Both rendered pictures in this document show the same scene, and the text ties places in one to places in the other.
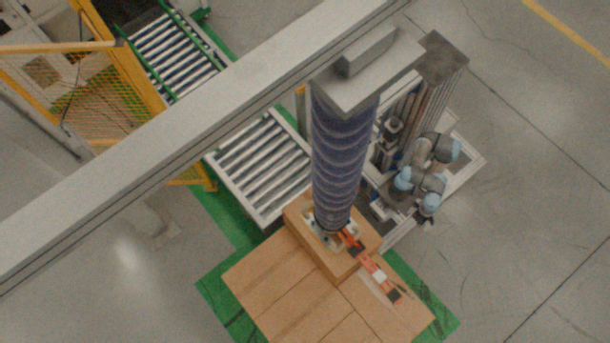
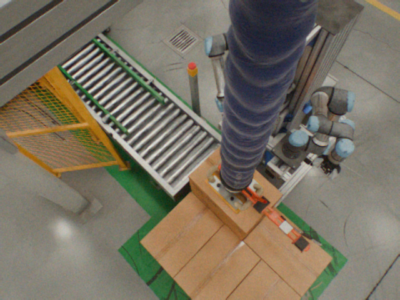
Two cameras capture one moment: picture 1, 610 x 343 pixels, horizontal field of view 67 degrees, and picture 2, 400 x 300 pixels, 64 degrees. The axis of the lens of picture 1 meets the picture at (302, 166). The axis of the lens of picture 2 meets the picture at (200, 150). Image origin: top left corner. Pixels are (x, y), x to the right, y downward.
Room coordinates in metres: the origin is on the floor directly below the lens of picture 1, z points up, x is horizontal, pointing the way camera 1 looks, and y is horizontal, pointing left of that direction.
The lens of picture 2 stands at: (0.14, 0.13, 3.27)
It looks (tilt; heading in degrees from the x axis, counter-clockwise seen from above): 67 degrees down; 355
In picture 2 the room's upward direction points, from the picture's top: 6 degrees counter-clockwise
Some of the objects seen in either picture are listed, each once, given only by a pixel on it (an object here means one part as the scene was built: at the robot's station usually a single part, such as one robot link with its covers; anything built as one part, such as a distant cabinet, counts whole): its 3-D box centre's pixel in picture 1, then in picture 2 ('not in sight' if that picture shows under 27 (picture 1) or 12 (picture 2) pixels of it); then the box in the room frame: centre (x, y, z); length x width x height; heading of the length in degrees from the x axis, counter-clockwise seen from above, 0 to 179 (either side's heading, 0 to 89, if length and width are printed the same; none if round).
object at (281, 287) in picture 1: (325, 299); (232, 252); (0.36, -0.09, 0.34); 1.20 x 1.00 x 0.40; 35
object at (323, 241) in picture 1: (319, 231); (225, 192); (0.73, -0.08, 0.97); 0.34 x 0.10 x 0.05; 33
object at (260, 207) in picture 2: (356, 249); (261, 204); (0.57, -0.29, 1.07); 0.10 x 0.08 x 0.06; 123
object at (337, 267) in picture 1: (331, 232); (233, 192); (0.78, -0.16, 0.74); 0.60 x 0.40 x 0.40; 34
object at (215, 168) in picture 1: (181, 125); (94, 115); (1.86, 0.99, 0.50); 2.31 x 0.05 x 0.19; 35
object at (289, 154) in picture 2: (400, 189); (293, 147); (0.94, -0.62, 1.09); 0.15 x 0.15 x 0.10
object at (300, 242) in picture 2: (393, 295); (300, 243); (0.28, -0.48, 1.07); 0.08 x 0.07 x 0.05; 33
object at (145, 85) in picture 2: (212, 53); (114, 54); (2.49, 0.71, 0.60); 1.60 x 0.10 x 0.09; 35
